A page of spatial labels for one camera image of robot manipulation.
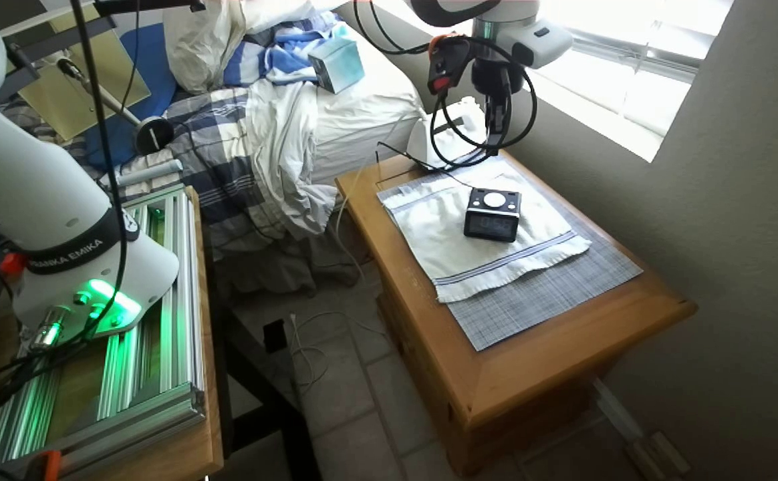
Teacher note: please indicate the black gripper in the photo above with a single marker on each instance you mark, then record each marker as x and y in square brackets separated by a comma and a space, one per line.
[492, 79]

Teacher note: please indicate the black alarm clock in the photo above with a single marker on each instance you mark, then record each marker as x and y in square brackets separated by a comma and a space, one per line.
[492, 214]

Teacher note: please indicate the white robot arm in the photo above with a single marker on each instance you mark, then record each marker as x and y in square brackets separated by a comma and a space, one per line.
[88, 267]

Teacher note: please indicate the white clothes iron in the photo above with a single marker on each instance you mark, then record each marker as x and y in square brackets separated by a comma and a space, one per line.
[449, 138]

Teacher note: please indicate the white striped towel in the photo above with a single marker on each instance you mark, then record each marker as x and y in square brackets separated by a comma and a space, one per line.
[430, 218]

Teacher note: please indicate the light blue tissue box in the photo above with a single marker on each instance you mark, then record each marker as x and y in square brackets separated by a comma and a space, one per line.
[338, 66]

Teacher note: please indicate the bed with white sheet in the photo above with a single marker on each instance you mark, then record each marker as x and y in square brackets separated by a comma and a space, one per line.
[348, 127]

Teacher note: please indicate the grey checked place mat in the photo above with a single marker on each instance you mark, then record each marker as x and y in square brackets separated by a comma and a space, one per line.
[501, 289]

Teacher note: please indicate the wooden side table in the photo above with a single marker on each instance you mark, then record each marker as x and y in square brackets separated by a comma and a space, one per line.
[488, 405]

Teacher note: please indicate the blue plaid blanket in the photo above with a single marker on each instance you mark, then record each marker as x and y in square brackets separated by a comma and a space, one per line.
[246, 154]

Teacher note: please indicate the white pillow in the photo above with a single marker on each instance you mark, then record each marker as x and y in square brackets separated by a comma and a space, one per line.
[198, 42]

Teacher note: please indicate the black camera stand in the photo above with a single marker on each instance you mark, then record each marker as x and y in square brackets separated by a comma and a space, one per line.
[95, 79]

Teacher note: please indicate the aluminium rail frame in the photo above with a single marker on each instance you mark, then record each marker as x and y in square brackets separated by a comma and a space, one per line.
[130, 388]

